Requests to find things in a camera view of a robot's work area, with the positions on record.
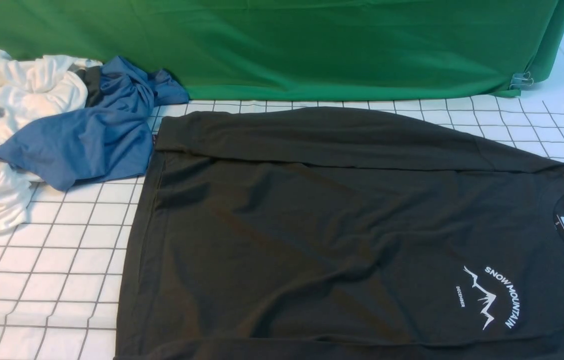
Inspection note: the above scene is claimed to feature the dark gray long-sleeved shirt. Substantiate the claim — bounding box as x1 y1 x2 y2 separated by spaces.
115 107 564 360

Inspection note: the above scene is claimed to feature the blue crumpled shirt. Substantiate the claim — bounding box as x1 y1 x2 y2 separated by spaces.
0 56 189 191

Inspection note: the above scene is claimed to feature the white crumpled shirt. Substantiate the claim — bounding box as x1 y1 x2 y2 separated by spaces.
0 50 102 233

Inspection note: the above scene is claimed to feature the green backdrop cloth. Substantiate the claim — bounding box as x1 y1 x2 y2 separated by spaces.
0 0 564 101

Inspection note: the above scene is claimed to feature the white grid table mat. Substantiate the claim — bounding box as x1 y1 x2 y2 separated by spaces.
0 92 564 360

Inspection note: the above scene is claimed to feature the metal binder clip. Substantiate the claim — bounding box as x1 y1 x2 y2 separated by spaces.
509 71 535 91

